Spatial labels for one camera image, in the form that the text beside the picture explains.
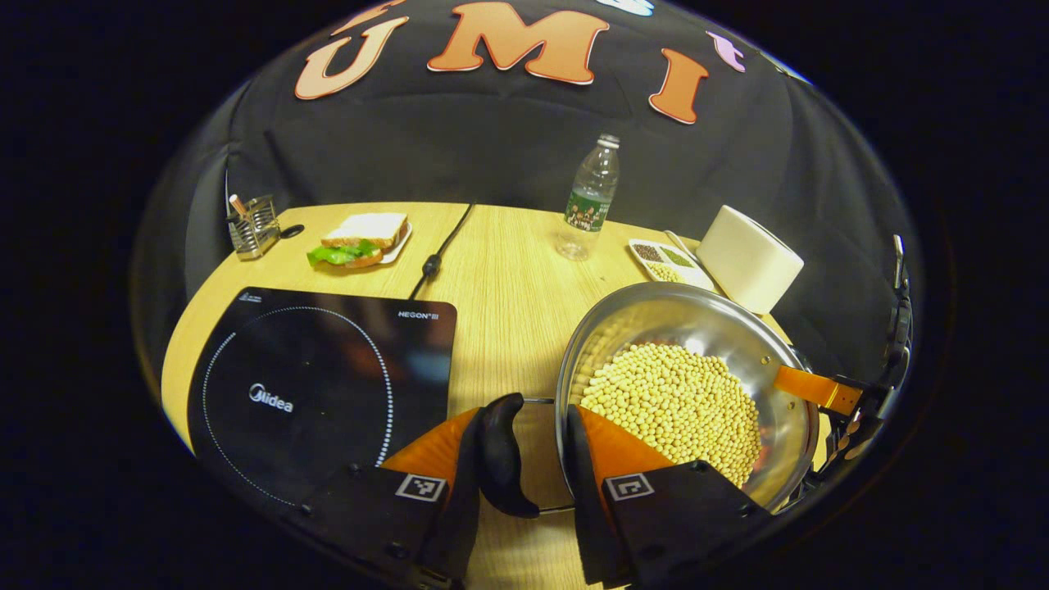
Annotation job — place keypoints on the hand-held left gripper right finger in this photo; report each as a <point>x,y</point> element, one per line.
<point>583,508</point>

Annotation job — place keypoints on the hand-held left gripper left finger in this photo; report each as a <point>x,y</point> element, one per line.
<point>460,524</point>

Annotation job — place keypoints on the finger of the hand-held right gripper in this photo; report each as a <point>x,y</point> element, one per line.
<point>811,388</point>

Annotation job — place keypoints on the black induction cooktop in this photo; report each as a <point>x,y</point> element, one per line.
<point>320,385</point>

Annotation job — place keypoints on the pile of yellow soybeans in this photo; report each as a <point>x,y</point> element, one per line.
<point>672,401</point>

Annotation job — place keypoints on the white toaster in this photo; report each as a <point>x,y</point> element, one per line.
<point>750,258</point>

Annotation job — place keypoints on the white divided spice dish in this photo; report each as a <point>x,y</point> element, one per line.
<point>660,260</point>

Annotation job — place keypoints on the clear plastic water bottle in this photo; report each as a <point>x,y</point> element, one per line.
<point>592,192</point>

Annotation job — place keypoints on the sandwich on white plate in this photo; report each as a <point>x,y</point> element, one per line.
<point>365,233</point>

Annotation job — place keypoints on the black backdrop cloth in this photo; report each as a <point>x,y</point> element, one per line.
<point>492,139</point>

